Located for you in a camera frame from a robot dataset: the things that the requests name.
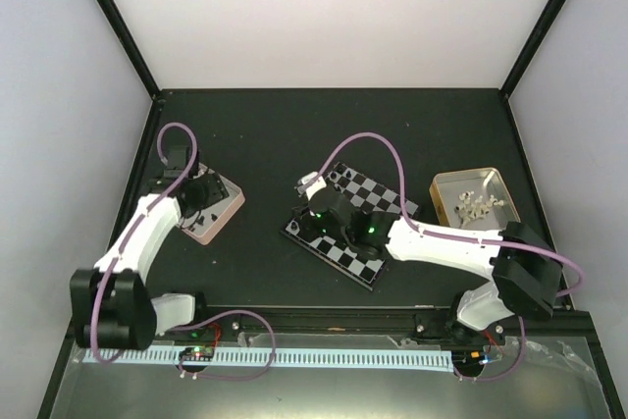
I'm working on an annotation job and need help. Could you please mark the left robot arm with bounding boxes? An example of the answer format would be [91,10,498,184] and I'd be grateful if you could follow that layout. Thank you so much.
[70,146,245,350]

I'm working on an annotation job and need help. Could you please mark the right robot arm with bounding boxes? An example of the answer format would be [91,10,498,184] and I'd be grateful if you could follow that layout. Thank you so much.
[286,186,561,345]

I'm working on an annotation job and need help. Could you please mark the black chess pieces pile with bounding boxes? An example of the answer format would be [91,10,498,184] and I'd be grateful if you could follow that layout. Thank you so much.
[182,213,218,231]

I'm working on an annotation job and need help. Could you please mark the white chess pieces pile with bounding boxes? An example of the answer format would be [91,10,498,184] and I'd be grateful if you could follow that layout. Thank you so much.
[454,191,505,228]

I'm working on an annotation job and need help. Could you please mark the small circuit board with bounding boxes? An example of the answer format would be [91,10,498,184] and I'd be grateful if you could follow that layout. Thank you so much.
[179,346,214,362]

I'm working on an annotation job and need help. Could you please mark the pink metal tin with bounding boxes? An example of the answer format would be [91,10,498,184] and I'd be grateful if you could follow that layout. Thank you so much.
[180,167,245,245]

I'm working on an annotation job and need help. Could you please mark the black and white chessboard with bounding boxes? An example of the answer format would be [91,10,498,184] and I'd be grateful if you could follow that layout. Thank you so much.
[282,161,402,290]

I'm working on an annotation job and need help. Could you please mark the orange metal tin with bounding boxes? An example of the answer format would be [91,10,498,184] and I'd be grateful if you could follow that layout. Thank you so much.
[429,167,520,231]

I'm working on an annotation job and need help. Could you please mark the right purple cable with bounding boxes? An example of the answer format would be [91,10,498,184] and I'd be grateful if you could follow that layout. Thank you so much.
[313,131,588,385]

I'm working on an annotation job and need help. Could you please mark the black aluminium rail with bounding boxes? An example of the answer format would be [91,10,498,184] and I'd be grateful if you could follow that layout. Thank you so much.
[146,304,506,341]

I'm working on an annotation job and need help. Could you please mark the light blue slotted cable duct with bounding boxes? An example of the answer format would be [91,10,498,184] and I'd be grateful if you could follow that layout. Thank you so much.
[82,343,452,372]

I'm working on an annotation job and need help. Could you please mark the left black frame post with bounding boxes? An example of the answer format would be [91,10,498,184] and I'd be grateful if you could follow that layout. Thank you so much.
[96,0,160,99]

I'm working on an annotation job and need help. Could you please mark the black frame post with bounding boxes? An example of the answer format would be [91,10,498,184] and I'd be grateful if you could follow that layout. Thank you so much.
[499,0,567,99]
[96,0,160,99]

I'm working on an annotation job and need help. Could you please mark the right black frame post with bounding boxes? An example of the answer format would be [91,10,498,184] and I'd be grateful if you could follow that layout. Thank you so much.
[499,0,567,99]

